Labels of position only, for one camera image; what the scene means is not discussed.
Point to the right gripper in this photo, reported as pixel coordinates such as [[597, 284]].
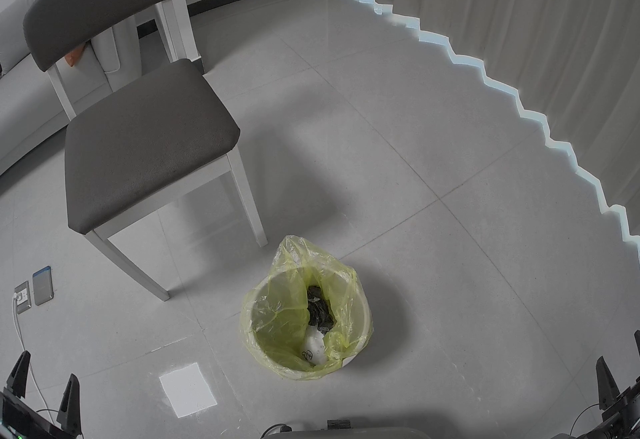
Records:
[[627, 402]]

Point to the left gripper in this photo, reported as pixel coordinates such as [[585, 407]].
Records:
[[30, 419]]

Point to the yellow plastic bag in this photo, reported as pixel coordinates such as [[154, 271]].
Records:
[[280, 327]]

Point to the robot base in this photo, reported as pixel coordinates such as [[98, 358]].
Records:
[[350, 434]]

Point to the white trash bin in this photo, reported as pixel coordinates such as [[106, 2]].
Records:
[[361, 322]]

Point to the crumpled black plastic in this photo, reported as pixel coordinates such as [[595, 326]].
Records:
[[320, 309]]

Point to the white chair with grey seat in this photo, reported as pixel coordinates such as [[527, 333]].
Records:
[[150, 147]]

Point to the crumpled white paper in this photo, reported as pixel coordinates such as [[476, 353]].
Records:
[[316, 349]]

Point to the pale grey sofa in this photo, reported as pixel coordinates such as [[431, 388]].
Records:
[[25, 86]]

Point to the small orange item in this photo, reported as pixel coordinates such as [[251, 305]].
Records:
[[77, 56]]

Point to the white curtain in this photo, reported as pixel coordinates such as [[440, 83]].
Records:
[[500, 1]]

